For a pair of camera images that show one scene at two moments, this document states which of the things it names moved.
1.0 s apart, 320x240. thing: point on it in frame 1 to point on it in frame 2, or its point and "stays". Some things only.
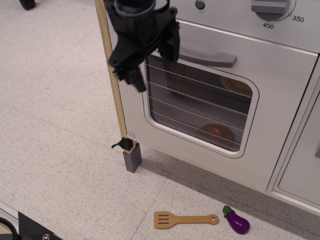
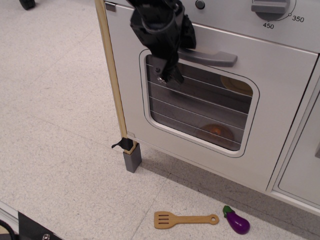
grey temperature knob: [270, 10] stays
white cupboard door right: [296, 177] stays
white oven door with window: [230, 103] stays
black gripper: [139, 38] to [165, 29]
